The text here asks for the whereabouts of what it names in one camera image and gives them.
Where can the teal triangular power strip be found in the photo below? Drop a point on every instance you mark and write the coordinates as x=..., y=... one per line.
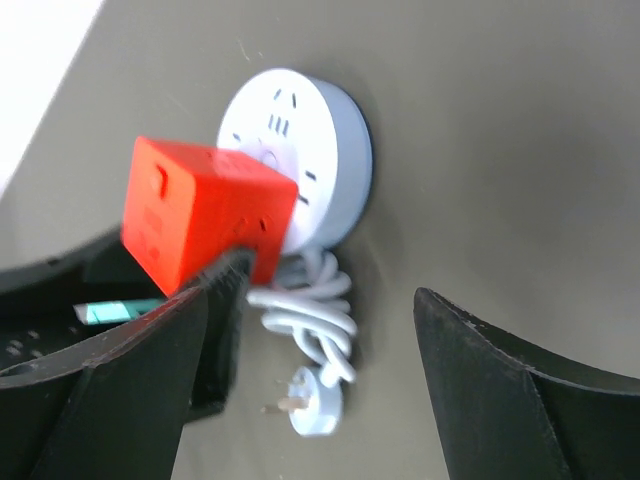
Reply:
x=116, y=311

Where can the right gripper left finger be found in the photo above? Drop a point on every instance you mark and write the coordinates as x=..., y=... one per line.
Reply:
x=109, y=407

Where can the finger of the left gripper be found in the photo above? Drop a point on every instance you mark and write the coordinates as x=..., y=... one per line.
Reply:
x=225, y=283

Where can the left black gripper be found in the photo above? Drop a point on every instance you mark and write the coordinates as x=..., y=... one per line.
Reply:
x=40, y=329

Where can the red cube adapter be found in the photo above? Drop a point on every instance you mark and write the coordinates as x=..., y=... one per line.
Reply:
x=187, y=204

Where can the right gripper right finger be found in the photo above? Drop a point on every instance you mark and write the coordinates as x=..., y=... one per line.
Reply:
x=506, y=408

